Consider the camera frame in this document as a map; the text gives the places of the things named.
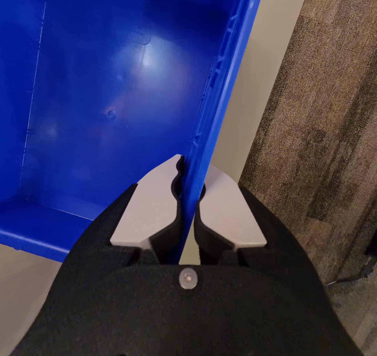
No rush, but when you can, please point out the blue plastic bin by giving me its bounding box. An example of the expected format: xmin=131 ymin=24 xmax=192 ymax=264
xmin=0 ymin=0 xmax=268 ymax=264

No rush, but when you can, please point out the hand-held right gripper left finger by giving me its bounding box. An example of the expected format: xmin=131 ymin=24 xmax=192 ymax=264
xmin=110 ymin=154 xmax=185 ymax=250

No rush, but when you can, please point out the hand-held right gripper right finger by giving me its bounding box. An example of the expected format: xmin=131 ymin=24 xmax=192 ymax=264
xmin=194 ymin=165 xmax=268 ymax=251

